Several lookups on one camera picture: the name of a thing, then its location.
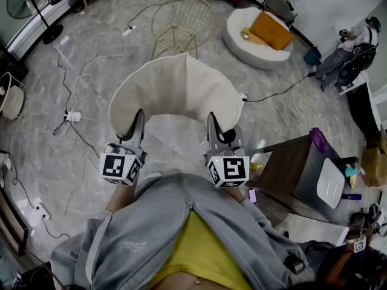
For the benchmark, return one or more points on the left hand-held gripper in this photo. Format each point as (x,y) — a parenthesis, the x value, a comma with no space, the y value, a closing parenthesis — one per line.
(113,165)

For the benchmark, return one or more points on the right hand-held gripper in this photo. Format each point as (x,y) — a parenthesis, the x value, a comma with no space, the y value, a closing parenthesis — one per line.
(232,171)

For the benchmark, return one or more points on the cream round cushion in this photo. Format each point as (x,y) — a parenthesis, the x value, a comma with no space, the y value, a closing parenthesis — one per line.
(181,86)

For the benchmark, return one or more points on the person's left forearm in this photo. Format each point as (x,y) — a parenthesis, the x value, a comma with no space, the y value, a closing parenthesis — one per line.
(121,198)

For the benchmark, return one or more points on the person's right forearm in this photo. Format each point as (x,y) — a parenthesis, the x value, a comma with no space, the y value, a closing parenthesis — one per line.
(236,194)

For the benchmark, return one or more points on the small yellow toy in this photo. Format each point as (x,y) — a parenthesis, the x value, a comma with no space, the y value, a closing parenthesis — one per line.
(257,165)

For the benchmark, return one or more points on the pink phone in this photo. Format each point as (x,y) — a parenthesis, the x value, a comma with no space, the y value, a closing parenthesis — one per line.
(252,195)

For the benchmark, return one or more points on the dark wooden side table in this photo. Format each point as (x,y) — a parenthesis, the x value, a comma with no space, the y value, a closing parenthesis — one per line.
(287,168)

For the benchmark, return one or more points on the grey zip jacket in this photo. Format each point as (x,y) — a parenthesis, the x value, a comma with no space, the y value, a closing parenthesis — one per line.
(136,222)

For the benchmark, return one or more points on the white round sofa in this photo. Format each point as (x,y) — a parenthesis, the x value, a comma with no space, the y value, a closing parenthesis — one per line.
(239,45)

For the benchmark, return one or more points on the purple cloth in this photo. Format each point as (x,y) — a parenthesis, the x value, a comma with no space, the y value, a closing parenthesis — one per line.
(319,139)

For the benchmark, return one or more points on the small yellow pillow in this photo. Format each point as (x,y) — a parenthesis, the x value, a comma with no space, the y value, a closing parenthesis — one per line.
(255,38)

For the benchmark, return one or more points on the yellow shirt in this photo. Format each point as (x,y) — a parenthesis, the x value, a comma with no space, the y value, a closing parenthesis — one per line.
(199,246)

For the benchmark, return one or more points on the orange pillow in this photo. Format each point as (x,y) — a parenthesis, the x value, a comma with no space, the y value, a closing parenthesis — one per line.
(270,30)

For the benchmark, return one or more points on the white rounded lid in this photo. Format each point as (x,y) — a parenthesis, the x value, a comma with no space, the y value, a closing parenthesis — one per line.
(331,183)

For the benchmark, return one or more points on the teal bucket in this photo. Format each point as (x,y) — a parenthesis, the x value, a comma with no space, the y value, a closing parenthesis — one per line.
(312,56)

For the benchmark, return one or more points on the black standing fan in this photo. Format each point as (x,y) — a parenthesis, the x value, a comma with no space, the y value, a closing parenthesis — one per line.
(53,34)

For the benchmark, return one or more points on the white shoe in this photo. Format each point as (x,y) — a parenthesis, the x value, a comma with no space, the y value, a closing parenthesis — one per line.
(4,162)

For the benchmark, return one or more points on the teal plastic item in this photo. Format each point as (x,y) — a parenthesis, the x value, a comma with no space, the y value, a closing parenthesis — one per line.
(353,171)

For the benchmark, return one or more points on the black screen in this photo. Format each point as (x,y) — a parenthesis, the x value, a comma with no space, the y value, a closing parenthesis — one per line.
(12,65)

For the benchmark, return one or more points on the cardboard box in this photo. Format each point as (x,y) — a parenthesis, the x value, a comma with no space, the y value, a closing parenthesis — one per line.
(375,168)

